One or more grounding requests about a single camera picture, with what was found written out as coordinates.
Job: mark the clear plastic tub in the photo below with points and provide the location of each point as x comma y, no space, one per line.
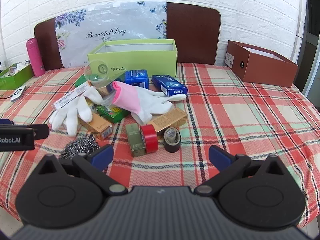
108,100

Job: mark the blue tall box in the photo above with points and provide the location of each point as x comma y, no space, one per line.
136,77

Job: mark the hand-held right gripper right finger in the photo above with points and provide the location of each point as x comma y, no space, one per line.
220,156

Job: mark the pink-cuffed white glove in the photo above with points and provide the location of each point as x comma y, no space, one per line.
125,97

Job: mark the floral wall poster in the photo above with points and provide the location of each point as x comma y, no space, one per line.
107,22

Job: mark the brown wooden board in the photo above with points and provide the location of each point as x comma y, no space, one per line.
192,35

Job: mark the brown shoe box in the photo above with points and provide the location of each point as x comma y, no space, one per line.
262,72

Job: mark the light green cardboard box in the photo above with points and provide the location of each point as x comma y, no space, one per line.
140,62

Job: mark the steel wool scourer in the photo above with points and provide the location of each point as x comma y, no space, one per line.
75,146

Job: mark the orange long box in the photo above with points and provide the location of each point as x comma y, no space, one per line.
100,127
170,118

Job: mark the black tape roll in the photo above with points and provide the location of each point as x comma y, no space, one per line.
172,146

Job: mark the plain green small box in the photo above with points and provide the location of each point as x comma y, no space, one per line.
80,81

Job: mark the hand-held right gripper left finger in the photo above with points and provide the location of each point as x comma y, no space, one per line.
102,156

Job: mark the green floral box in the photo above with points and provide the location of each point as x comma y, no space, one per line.
112,112

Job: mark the white round-marked device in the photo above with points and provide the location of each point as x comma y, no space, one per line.
18,93

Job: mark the clear plastic cup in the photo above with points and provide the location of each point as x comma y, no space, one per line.
96,73

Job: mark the olive green small box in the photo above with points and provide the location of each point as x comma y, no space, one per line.
135,142

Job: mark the plaid tablecloth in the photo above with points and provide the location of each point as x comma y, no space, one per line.
250,130

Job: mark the pink insulated bottle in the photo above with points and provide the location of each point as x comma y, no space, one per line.
35,57

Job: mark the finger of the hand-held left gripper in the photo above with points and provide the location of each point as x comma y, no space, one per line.
41,131

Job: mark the plain white glove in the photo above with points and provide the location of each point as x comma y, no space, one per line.
72,115

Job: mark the long white toothpaste box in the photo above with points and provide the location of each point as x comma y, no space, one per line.
67,100

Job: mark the red tape roll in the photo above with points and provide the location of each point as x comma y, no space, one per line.
150,140

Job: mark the dark green cardboard box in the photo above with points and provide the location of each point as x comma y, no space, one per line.
18,80

